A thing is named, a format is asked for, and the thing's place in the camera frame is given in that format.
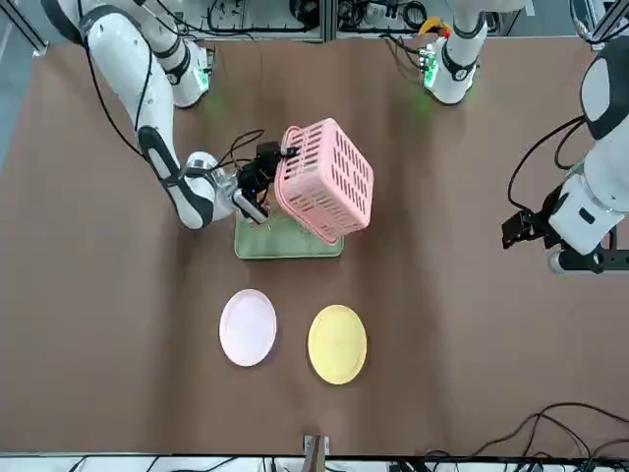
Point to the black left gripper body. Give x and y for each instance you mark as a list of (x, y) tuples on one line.
[(550, 216)]

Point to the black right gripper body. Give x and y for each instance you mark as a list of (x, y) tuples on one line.
[(255, 177)]

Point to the small pink slotted basket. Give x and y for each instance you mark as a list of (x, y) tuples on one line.
[(287, 196)]

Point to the green plastic tray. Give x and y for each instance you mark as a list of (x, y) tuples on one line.
[(290, 243)]

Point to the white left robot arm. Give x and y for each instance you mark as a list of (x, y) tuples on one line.
[(459, 74)]

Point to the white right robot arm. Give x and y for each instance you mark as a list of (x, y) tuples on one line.
[(147, 88)]

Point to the white plate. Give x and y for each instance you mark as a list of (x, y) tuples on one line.
[(248, 327)]

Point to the yellow plate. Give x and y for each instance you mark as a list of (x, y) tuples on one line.
[(337, 344)]

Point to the yellow emergency stop box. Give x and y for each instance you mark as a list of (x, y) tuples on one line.
[(435, 24)]

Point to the aluminium post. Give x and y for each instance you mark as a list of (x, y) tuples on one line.
[(314, 452), (328, 19)]

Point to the aluminium frame rail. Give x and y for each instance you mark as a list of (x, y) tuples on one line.
[(607, 19), (29, 34)]

